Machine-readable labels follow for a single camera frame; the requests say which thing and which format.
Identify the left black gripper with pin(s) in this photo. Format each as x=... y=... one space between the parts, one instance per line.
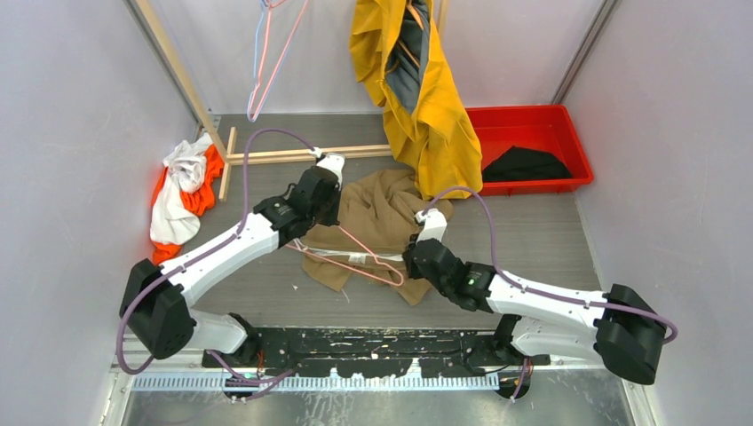
x=331 y=217

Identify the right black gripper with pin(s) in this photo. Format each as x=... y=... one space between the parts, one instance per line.
x=412 y=269

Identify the tan brown garment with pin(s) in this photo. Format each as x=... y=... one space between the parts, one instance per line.
x=379 y=210

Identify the yellow pleated skirt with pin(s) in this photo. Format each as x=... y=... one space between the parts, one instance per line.
x=425 y=122

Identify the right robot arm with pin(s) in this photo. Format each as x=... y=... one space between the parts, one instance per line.
x=617 y=328

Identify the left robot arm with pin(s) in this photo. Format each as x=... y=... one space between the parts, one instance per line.
x=158 y=302

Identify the wooden clothes rack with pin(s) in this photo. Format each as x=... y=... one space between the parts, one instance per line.
x=156 y=34

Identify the orange cloth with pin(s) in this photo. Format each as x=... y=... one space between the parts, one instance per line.
x=198 y=202

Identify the black garment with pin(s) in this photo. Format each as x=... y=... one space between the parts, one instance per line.
x=525 y=164

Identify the white cloth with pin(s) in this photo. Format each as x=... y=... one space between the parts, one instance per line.
x=185 y=166

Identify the red plastic bin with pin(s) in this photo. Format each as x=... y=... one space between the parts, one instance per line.
x=545 y=128

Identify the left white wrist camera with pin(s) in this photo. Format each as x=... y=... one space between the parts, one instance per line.
x=332 y=162

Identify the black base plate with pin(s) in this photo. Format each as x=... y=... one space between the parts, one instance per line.
x=377 y=353

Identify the blue wire hanger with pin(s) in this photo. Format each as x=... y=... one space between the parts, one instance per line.
x=258 y=92

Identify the aluminium rail frame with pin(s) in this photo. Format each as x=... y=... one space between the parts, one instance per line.
x=378 y=391

